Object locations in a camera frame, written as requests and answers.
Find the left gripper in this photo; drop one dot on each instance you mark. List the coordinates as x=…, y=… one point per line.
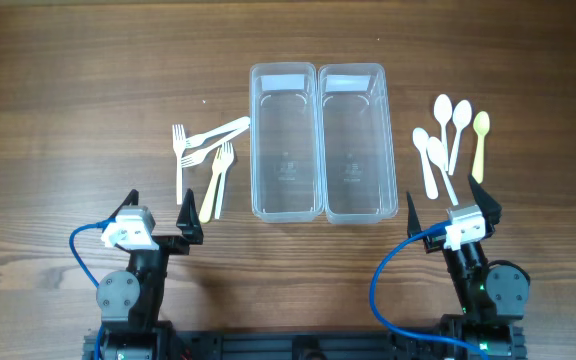
x=191, y=231

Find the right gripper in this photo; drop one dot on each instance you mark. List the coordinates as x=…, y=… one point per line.
x=488, y=207

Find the yellow plastic fork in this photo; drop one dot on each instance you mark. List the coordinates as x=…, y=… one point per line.
x=208, y=202

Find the white fork angled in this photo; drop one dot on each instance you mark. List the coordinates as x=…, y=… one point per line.
x=199, y=156

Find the white spoon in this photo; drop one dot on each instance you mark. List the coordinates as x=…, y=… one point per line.
x=442, y=111
x=462, y=115
x=420, y=140
x=437, y=155

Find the white fork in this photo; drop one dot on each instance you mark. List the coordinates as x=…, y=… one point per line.
x=227, y=159
x=179, y=146

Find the yellow plastic spoon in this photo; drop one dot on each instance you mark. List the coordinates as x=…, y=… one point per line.
x=481, y=126

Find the light blue plastic fork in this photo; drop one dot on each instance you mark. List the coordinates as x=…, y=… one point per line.
x=197, y=140

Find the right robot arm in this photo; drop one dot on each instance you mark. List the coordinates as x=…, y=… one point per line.
x=492, y=294

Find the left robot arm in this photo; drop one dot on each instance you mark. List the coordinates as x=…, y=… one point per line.
x=130, y=300

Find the right clear plastic container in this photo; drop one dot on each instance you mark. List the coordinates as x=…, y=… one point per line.
x=359, y=151

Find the clear plastic container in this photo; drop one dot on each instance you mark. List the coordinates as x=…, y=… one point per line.
x=359, y=151
x=285, y=142

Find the left clear plastic container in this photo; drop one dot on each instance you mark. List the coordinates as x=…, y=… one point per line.
x=285, y=142

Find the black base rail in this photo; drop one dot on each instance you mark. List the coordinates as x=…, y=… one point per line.
x=294, y=346

